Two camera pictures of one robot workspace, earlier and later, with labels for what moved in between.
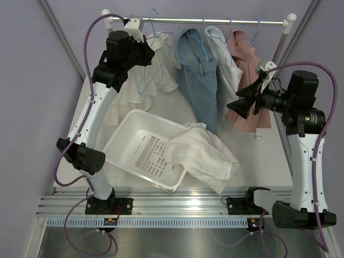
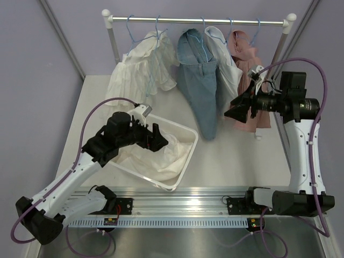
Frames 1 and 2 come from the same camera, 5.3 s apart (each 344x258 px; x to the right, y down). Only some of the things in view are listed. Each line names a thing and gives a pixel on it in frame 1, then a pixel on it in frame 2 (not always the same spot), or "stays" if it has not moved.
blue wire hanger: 255,36 stays
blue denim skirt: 198,70 stays
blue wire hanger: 150,80 to 159,39
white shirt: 228,77 stays
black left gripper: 148,53 to 152,141
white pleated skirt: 202,153 to 159,165
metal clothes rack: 288,21 stays
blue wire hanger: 226,43 stays
